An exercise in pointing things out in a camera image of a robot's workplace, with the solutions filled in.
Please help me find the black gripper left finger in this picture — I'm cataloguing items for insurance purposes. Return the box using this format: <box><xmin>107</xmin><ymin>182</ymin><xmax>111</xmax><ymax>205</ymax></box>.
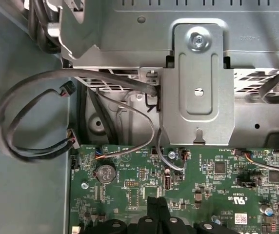
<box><xmin>80</xmin><ymin>196</ymin><xmax>160</xmax><ymax>234</ymax></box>

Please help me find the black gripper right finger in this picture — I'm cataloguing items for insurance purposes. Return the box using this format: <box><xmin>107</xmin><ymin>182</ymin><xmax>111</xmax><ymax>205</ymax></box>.
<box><xmin>159</xmin><ymin>196</ymin><xmax>230</xmax><ymax>234</ymax></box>

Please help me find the round coin battery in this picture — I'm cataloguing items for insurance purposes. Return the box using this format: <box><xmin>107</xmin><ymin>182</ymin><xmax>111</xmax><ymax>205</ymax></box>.
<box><xmin>94</xmin><ymin>162</ymin><xmax>118</xmax><ymax>185</ymax></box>

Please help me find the green motherboard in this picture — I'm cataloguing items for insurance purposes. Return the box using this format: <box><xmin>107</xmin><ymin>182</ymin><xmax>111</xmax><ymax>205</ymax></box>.
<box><xmin>68</xmin><ymin>143</ymin><xmax>279</xmax><ymax>234</ymax></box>

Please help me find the silver screw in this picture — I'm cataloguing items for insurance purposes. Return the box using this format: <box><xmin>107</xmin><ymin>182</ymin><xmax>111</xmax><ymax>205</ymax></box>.
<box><xmin>189</xmin><ymin>33</ymin><xmax>210</xmax><ymax>52</ymax></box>

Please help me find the silver metal drive cage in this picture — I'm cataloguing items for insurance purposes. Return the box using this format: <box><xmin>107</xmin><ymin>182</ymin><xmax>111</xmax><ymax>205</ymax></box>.
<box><xmin>59</xmin><ymin>0</ymin><xmax>279</xmax><ymax>147</ymax></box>

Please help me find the thin grey wire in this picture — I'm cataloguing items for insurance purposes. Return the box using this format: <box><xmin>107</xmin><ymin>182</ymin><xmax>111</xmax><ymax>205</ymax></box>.
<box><xmin>155</xmin><ymin>128</ymin><xmax>188</xmax><ymax>171</ymax></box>
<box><xmin>236</xmin><ymin>149</ymin><xmax>279</xmax><ymax>174</ymax></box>
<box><xmin>94</xmin><ymin>91</ymin><xmax>155</xmax><ymax>160</ymax></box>

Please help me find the silver metal bracket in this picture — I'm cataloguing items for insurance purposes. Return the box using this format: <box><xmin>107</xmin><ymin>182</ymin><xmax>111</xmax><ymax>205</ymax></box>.
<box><xmin>159</xmin><ymin>19</ymin><xmax>236</xmax><ymax>144</ymax></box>

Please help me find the grey cable black connector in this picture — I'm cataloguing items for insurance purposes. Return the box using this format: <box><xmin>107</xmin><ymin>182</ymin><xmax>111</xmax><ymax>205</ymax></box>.
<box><xmin>6</xmin><ymin>81</ymin><xmax>78</xmax><ymax>156</ymax></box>
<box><xmin>0</xmin><ymin>68</ymin><xmax>161</xmax><ymax>163</ymax></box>

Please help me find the grey flat ribbon cable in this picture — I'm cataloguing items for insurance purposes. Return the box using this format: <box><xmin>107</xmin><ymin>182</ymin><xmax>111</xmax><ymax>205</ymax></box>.
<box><xmin>258</xmin><ymin>59</ymin><xmax>279</xmax><ymax>104</ymax></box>

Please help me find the thick black cable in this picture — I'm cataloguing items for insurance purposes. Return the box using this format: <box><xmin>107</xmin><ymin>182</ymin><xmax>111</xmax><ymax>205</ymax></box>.
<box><xmin>26</xmin><ymin>0</ymin><xmax>63</xmax><ymax>54</ymax></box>

